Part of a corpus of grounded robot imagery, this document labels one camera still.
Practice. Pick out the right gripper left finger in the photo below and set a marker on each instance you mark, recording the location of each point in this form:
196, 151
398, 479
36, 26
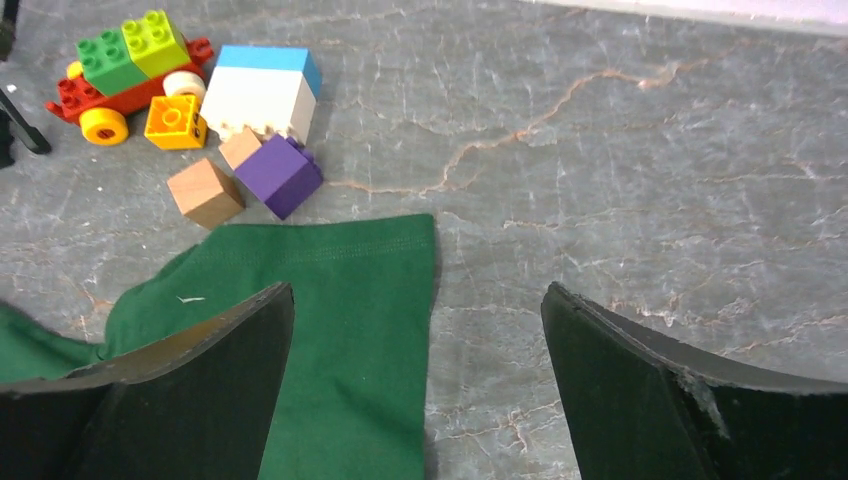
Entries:
195, 405

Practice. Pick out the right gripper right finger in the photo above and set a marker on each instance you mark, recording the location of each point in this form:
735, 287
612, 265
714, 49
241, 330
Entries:
642, 405

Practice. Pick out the green cloth garment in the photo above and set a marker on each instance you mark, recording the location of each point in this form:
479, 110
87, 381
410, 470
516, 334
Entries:
353, 394

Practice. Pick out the tan toy block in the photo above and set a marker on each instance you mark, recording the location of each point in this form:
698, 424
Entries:
205, 194

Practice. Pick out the purple toy block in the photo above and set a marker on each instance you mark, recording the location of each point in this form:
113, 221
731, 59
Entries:
281, 175

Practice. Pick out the orange yellow toy block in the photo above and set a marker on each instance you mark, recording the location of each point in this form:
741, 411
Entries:
174, 123

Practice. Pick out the white blue toy block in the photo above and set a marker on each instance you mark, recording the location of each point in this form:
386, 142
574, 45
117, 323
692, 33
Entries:
268, 89

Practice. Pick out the green red toy blocks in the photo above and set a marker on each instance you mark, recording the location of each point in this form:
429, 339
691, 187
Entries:
121, 70

